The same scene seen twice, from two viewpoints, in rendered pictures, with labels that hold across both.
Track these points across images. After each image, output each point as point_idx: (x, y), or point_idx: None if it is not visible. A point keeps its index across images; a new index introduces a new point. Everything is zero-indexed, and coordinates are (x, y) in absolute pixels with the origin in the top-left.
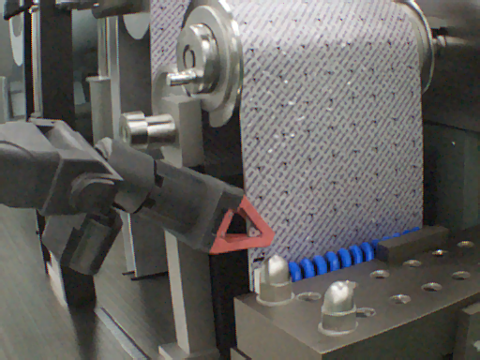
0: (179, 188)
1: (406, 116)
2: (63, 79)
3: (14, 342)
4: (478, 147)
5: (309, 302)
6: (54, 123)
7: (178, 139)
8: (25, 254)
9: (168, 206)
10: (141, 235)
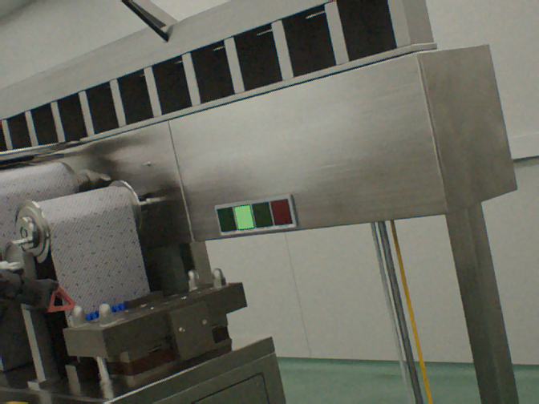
0: (31, 284)
1: (130, 243)
2: None
3: None
4: (180, 252)
5: (95, 322)
6: None
7: (25, 271)
8: None
9: (28, 292)
10: (3, 345)
